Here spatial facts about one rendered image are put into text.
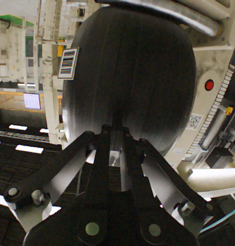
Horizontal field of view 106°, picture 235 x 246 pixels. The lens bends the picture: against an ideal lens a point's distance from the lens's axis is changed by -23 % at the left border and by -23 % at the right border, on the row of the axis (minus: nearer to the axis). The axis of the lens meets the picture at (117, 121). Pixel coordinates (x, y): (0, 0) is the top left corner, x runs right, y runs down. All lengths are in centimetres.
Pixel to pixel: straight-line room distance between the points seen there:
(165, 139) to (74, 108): 19
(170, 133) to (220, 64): 37
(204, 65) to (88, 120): 43
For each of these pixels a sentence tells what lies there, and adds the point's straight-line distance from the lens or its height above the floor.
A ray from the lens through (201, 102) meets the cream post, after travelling 52.
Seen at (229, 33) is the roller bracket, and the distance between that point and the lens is 41.
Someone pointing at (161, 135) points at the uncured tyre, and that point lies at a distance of 24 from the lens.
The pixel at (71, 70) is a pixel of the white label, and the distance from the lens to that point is 22.
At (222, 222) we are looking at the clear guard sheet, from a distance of 86.
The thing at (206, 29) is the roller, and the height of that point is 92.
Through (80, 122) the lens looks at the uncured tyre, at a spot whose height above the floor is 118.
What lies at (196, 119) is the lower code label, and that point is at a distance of 54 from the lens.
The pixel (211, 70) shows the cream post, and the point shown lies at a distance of 51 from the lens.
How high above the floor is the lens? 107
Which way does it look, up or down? 28 degrees up
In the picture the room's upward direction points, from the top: 169 degrees counter-clockwise
